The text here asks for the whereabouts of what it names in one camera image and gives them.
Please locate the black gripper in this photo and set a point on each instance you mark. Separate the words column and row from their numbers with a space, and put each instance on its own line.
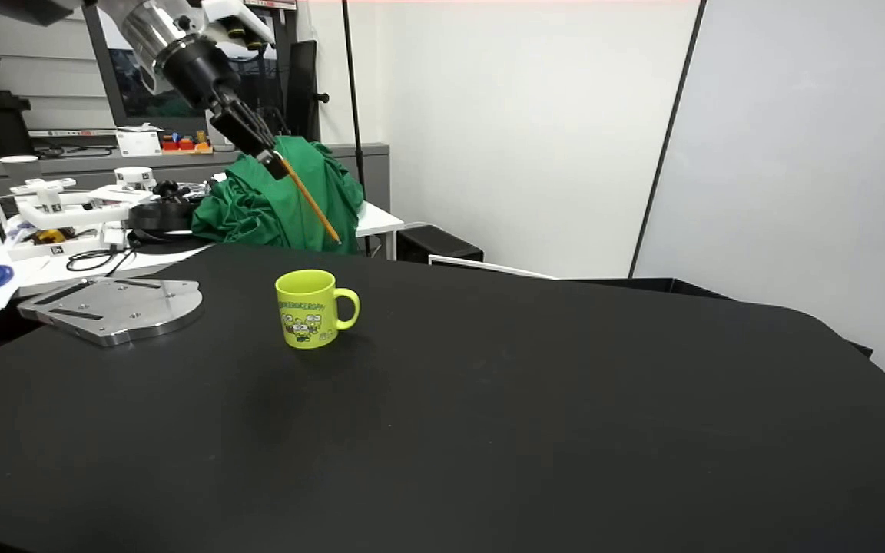
column 203, row 74

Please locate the orange pencil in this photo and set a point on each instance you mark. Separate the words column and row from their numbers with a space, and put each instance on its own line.
column 310, row 197

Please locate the yellow-green cartoon mug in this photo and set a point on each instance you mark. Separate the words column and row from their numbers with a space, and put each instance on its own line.
column 315, row 307

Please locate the black computer monitor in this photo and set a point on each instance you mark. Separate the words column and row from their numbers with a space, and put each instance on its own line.
column 154, row 72

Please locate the green cloth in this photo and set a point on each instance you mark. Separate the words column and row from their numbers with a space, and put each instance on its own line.
column 251, row 207

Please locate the black tripod pole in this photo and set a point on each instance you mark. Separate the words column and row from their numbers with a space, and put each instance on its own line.
column 351, row 88

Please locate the silver metal mounting plate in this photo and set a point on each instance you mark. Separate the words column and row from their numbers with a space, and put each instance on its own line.
column 118, row 313

